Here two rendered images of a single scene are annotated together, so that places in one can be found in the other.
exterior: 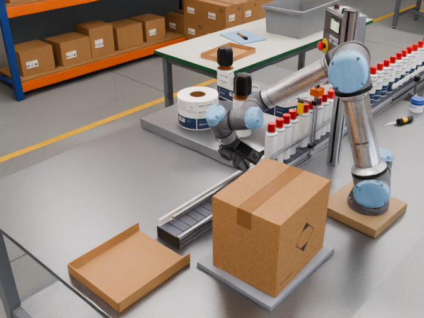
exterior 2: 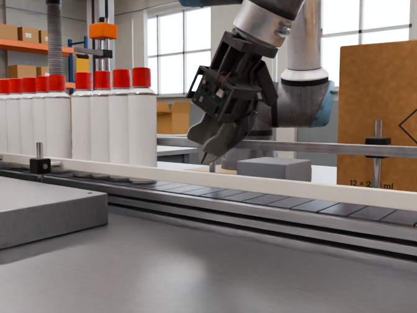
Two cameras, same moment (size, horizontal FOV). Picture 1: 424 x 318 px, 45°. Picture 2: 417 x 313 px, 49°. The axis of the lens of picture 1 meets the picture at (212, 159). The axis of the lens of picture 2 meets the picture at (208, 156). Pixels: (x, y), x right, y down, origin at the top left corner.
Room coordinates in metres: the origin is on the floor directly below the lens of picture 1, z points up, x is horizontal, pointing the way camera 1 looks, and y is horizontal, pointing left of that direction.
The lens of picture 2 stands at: (1.79, 0.59, 1.00)
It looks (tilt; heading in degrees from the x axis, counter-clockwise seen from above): 5 degrees down; 265
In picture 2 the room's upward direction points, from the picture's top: straight up
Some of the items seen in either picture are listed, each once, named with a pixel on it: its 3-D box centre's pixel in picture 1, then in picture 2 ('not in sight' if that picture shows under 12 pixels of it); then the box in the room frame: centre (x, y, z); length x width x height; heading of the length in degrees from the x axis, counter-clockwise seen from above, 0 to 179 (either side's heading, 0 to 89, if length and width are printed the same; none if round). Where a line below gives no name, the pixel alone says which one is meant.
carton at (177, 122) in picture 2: not in sight; (168, 118); (1.79, -4.85, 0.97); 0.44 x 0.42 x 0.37; 42
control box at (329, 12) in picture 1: (342, 35); not in sight; (2.04, -0.54, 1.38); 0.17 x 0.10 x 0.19; 12
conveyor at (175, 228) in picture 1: (300, 150); (63, 181); (2.02, -0.40, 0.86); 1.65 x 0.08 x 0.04; 137
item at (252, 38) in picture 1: (242, 36); not in sight; (4.02, -0.26, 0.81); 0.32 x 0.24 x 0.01; 31
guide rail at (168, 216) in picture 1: (254, 163); (147, 172); (1.83, -0.18, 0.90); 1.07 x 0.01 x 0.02; 137
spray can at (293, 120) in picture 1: (291, 132); (85, 124); (1.96, -0.34, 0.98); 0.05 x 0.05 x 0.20
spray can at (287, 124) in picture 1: (285, 136); (103, 125); (1.92, -0.31, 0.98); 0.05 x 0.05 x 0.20
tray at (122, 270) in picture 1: (129, 263); not in sight; (1.28, 0.27, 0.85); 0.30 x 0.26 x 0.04; 137
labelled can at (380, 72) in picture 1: (377, 81); not in sight; (2.54, -0.88, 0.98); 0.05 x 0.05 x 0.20
